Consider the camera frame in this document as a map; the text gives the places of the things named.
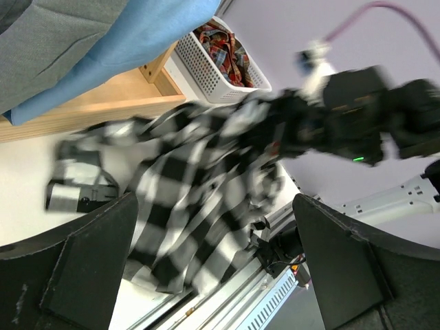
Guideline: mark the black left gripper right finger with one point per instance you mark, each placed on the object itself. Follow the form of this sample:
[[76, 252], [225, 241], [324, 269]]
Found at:
[[363, 277]]

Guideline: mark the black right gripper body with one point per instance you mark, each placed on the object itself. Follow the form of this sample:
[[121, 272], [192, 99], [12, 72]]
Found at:
[[289, 128]]

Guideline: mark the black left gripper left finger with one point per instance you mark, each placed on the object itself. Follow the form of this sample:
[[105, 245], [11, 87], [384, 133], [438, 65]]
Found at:
[[69, 276]]

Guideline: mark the black white checkered shirt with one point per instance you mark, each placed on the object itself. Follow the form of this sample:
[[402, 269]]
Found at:
[[204, 178]]

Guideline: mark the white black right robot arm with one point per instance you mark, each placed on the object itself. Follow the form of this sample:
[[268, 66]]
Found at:
[[346, 114]]

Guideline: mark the red plaid shirt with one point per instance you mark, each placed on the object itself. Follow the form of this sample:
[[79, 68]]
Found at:
[[226, 52]]

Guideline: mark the blue shirt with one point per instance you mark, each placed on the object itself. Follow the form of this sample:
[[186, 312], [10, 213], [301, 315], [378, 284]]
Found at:
[[143, 31]]

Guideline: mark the grey shirt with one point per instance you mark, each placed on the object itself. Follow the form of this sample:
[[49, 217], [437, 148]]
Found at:
[[42, 40]]

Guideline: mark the white plastic basket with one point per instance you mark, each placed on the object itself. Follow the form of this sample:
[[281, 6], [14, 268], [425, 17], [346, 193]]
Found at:
[[208, 77]]

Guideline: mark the wooden clothes rack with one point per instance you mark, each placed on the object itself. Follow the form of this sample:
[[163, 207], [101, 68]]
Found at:
[[147, 91]]

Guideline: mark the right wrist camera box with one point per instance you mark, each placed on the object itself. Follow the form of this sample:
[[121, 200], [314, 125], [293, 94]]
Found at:
[[315, 66]]

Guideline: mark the slotted grey cable duct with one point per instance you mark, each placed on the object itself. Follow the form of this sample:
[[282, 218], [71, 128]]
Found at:
[[267, 304]]

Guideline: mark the aluminium mounting rail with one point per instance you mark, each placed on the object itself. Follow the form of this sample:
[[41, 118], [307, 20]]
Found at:
[[222, 309]]

